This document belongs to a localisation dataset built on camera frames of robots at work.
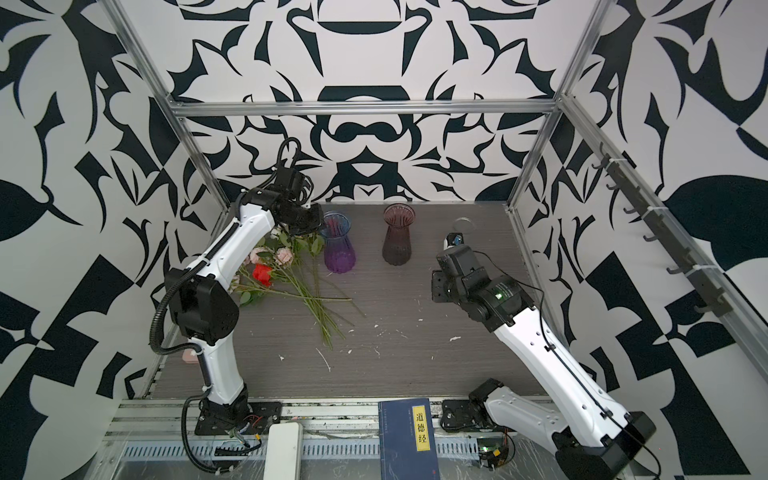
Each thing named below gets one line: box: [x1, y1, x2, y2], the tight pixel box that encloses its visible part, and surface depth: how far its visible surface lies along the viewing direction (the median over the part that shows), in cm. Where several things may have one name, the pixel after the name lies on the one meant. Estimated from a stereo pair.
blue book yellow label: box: [378, 398, 441, 480], surface depth 71 cm
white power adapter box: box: [264, 422, 303, 480], surface depth 66 cm
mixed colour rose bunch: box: [230, 227, 367, 349], surface depth 98 cm
